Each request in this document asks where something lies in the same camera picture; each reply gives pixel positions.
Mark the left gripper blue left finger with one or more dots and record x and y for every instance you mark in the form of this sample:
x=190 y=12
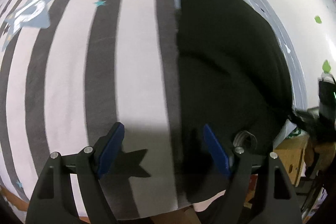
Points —
x=53 y=198

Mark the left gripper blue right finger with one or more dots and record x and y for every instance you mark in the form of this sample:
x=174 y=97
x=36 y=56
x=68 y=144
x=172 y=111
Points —
x=259 y=189

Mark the black garment with beige lining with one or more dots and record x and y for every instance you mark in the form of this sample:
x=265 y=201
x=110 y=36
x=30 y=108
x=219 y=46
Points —
x=233 y=77

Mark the person right hand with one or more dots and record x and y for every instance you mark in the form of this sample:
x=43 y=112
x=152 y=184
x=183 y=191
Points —
x=318 y=157

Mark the green object beside bed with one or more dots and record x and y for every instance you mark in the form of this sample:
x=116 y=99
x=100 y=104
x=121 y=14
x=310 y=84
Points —
x=296 y=132

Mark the cardboard box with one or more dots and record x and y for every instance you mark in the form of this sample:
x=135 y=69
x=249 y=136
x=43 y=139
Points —
x=291 y=153

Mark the white headboard green apples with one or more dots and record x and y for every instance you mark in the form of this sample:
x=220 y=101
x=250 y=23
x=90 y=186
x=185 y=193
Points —
x=310 y=25

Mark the striped star bed sheet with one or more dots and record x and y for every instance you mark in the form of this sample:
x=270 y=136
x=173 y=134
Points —
x=70 y=69

